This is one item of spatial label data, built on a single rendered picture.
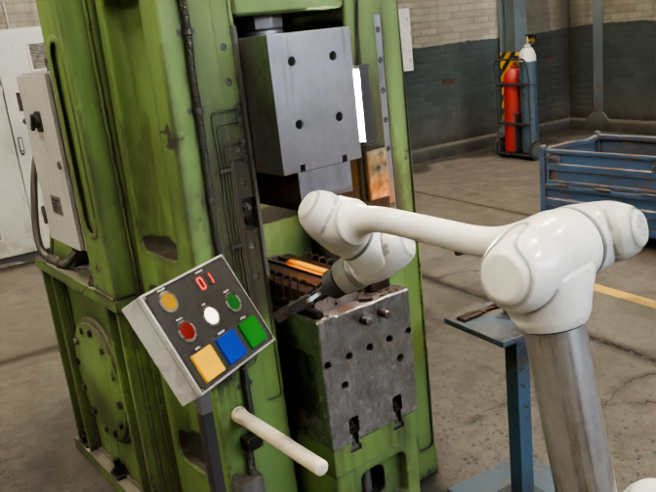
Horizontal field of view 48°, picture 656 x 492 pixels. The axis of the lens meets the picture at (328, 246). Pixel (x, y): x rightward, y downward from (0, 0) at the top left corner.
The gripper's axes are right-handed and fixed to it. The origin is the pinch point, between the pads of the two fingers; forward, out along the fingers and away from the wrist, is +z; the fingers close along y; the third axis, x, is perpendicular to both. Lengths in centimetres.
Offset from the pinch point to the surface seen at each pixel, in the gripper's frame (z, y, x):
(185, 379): 15.0, -27.1, -0.1
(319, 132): -13, 44, 39
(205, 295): 13.3, -7.6, 14.8
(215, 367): 12.5, -19.3, -1.8
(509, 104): 142, 775, 34
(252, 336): 12.5, -1.7, -0.9
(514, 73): 116, 777, 62
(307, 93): -18, 42, 49
